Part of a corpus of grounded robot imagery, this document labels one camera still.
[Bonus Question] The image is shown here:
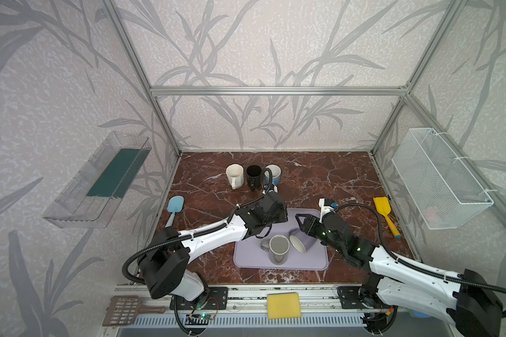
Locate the lavender mug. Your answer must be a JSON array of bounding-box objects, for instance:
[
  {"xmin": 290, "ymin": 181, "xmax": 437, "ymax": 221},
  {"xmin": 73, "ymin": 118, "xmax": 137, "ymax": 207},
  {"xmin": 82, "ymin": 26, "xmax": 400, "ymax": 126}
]
[{"xmin": 289, "ymin": 228, "xmax": 318, "ymax": 254}]

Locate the blue polka dot mug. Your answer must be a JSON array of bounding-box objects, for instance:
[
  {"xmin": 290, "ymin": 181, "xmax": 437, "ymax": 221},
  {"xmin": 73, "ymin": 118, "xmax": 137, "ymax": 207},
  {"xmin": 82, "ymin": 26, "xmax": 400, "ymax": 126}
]
[{"xmin": 266, "ymin": 164, "xmax": 282, "ymax": 186}]

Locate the black mug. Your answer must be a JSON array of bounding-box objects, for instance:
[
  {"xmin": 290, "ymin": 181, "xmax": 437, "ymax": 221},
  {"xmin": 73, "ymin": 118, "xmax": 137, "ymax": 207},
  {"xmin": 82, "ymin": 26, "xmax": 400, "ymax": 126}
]
[{"xmin": 246, "ymin": 165, "xmax": 262, "ymax": 191}]

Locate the white faceted mug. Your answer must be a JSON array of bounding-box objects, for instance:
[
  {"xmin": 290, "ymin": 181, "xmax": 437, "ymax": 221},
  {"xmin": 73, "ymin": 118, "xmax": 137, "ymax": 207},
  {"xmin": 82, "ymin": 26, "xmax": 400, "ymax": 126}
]
[{"xmin": 226, "ymin": 164, "xmax": 244, "ymax": 190}]

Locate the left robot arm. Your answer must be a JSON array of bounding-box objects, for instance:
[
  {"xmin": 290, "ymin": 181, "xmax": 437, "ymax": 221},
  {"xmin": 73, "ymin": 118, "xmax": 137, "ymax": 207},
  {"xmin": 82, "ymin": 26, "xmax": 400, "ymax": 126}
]
[{"xmin": 122, "ymin": 167, "xmax": 288, "ymax": 308}]

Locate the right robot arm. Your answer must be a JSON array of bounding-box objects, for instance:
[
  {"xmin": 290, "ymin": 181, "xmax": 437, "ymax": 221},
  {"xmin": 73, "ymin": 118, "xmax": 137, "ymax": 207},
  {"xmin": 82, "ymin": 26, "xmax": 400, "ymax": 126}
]
[{"xmin": 295, "ymin": 199, "xmax": 506, "ymax": 336}]

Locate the grey mug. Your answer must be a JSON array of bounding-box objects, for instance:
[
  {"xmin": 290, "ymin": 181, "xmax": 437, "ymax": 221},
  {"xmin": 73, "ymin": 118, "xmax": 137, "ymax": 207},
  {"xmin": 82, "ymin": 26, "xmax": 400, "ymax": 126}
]
[{"xmin": 260, "ymin": 234, "xmax": 290, "ymax": 265}]

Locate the lavender plastic tray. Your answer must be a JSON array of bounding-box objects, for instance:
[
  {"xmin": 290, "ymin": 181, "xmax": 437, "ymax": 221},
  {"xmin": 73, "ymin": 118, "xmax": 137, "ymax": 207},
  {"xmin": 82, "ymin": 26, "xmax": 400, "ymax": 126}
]
[{"xmin": 233, "ymin": 208, "xmax": 329, "ymax": 271}]

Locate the yellow item on table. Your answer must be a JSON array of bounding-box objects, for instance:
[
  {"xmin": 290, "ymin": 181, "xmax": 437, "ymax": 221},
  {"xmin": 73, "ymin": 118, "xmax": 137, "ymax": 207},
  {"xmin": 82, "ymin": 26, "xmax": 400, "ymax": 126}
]
[{"xmin": 373, "ymin": 197, "xmax": 402, "ymax": 239}]

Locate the yellow sponge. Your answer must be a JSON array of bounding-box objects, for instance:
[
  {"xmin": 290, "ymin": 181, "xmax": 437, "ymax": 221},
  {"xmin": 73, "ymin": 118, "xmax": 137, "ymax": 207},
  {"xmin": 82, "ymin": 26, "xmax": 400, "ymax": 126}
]
[{"xmin": 267, "ymin": 293, "xmax": 302, "ymax": 320}]

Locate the light blue silicone spatula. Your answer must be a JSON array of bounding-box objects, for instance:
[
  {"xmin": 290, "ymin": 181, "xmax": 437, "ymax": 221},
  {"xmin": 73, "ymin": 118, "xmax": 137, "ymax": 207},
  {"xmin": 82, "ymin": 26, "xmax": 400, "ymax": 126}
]
[{"xmin": 165, "ymin": 196, "xmax": 185, "ymax": 227}]

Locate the green circuit board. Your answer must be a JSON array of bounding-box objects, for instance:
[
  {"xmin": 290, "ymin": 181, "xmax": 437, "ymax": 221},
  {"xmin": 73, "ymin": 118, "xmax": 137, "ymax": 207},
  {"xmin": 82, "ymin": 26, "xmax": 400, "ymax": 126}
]
[{"xmin": 187, "ymin": 313, "xmax": 216, "ymax": 325}]

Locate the brown slotted spatula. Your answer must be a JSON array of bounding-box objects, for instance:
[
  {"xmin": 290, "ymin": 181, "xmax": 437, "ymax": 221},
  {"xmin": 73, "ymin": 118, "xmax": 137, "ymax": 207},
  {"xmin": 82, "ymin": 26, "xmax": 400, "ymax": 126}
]
[{"xmin": 102, "ymin": 296, "xmax": 166, "ymax": 327}]

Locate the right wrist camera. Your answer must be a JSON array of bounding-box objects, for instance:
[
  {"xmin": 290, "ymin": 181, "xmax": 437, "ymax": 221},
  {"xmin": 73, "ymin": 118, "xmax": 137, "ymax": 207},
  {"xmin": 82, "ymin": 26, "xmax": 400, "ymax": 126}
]
[{"xmin": 318, "ymin": 198, "xmax": 338, "ymax": 222}]

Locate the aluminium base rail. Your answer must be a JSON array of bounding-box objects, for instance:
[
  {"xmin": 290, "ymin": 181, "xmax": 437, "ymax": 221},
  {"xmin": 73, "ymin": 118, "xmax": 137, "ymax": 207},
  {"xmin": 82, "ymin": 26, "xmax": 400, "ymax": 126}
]
[{"xmin": 96, "ymin": 283, "xmax": 448, "ymax": 337}]

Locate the white wire basket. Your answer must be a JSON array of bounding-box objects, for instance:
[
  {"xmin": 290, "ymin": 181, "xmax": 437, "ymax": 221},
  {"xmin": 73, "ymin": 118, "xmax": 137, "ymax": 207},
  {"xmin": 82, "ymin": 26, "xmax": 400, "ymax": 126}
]
[{"xmin": 392, "ymin": 128, "xmax": 494, "ymax": 230}]

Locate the clear plastic wall bin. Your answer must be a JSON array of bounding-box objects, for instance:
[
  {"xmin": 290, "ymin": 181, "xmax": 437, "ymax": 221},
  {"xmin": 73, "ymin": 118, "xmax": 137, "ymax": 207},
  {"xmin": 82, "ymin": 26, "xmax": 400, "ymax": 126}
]
[{"xmin": 43, "ymin": 131, "xmax": 152, "ymax": 229}]

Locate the aluminium frame post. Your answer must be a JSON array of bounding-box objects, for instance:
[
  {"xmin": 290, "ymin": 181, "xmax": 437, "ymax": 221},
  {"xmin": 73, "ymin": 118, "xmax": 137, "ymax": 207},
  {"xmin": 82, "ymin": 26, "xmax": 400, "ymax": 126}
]
[{"xmin": 101, "ymin": 0, "xmax": 181, "ymax": 157}]

